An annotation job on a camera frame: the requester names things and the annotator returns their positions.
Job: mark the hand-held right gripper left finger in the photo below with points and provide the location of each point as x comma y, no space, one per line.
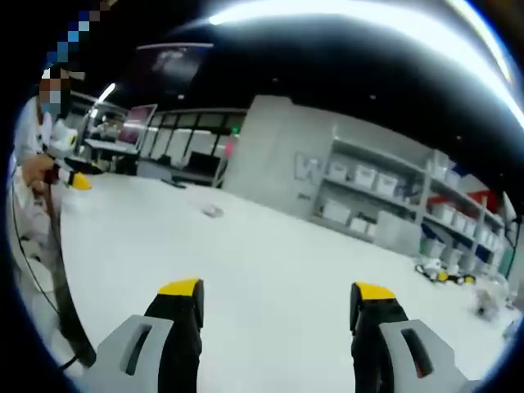
135,352

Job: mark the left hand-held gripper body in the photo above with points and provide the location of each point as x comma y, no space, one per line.
61,137

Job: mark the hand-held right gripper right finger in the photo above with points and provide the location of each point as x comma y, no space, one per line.
413,352

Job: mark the clear resealable bag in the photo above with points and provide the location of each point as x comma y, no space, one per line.
213,211

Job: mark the person's left hand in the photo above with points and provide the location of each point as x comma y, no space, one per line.
36,172

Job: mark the grey background desk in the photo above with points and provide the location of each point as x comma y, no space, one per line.
110,148

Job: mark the person's white clothing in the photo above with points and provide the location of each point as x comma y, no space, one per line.
26,139

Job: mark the ceiling light tube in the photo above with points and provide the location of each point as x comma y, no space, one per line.
107,93

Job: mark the computer monitor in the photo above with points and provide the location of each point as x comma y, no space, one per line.
139,123

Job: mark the yellow wheeled toy vehicle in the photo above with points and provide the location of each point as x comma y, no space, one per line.
442,273

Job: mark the crumpled clear plastic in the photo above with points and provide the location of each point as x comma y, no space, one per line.
486,305

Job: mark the flat black device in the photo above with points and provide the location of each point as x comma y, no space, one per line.
175,183

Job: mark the dark hanging ceiling screen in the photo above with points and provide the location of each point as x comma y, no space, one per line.
176,61

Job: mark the red storage bin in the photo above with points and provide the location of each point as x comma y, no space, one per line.
448,201

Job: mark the grey metal shelf unit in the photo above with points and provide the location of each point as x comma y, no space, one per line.
409,192

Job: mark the row of white storage bins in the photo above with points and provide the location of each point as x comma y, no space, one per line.
376,180

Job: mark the notice board with papers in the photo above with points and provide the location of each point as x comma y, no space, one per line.
307,165

